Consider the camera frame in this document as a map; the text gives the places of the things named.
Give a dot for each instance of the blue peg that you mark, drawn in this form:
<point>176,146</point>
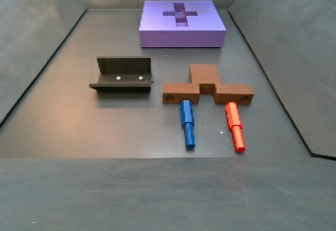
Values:
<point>188,123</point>

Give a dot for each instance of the red peg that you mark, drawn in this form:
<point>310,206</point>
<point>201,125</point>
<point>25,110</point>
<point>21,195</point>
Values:
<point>234,126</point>

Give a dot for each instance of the purple board with cross slot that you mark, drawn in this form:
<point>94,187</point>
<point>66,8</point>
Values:
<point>180,23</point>

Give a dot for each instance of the brown T-shaped block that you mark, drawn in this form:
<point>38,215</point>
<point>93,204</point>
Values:
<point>205,82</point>

